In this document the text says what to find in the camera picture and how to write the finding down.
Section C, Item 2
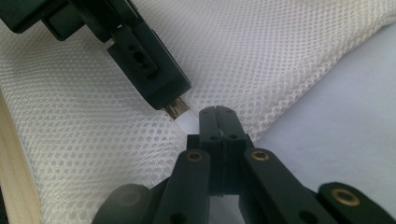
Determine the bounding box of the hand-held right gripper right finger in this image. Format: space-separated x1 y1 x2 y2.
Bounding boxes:
216 105 255 196

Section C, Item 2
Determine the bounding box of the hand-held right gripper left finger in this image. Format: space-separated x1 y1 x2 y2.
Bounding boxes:
186 105 223 196

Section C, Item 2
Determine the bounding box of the bronze zipper pull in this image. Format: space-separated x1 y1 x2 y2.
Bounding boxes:
163 97 191 120

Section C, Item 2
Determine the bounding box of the white mesh laundry bag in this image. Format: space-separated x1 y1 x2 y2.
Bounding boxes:
0 0 396 224

